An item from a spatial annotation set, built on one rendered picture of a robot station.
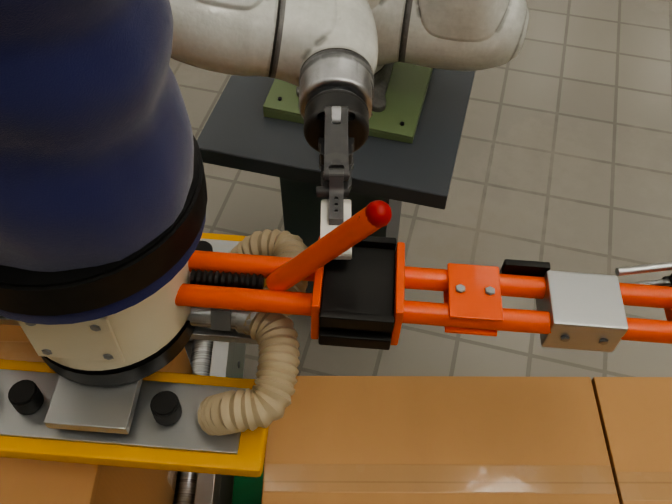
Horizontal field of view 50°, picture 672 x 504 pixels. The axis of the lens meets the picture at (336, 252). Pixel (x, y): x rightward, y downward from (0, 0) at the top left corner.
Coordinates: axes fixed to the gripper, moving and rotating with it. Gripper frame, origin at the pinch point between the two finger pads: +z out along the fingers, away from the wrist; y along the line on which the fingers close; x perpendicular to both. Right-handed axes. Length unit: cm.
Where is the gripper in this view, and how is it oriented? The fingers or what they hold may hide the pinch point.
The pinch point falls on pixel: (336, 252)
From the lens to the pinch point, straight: 71.4
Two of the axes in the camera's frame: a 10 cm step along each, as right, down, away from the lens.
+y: 0.0, 5.9, 8.1
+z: 0.0, 8.1, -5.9
